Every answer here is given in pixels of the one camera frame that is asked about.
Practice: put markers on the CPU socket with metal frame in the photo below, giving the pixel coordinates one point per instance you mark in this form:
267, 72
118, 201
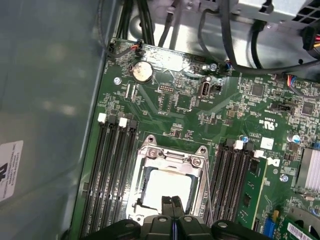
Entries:
160, 150

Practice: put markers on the silver internal USB port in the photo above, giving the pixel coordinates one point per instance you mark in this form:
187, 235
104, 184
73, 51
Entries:
204, 89

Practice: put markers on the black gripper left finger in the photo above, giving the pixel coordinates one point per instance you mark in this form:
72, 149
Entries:
155, 230

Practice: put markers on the metal CPU socket cover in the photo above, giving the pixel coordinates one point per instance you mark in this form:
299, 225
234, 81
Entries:
175, 162

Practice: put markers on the silver finned chipset heat sink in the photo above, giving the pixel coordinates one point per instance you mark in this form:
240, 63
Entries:
311, 170

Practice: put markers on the graphics card with black fan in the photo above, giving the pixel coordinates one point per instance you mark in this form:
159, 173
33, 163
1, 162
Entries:
300, 227

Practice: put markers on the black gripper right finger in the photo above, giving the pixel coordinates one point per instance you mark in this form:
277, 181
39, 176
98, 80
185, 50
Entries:
195, 230

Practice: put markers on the green RAM stick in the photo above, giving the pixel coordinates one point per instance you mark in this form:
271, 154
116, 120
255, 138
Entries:
252, 190

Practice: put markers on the thin metal locking lever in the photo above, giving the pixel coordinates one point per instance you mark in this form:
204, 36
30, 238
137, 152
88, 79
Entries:
208, 190

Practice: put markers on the black and silver PC case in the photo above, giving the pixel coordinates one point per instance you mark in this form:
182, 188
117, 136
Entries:
50, 100

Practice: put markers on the silver metal disk cage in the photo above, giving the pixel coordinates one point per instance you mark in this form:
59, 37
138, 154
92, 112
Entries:
282, 12

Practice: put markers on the white printed sticker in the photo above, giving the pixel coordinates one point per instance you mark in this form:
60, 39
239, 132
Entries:
11, 175

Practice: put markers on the green motherboard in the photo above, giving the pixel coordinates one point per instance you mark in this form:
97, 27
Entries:
200, 120

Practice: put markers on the round silver coin battery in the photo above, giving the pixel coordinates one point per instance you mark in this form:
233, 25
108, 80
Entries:
142, 72

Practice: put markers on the silver-topped green CPU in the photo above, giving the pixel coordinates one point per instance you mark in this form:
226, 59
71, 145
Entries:
170, 182

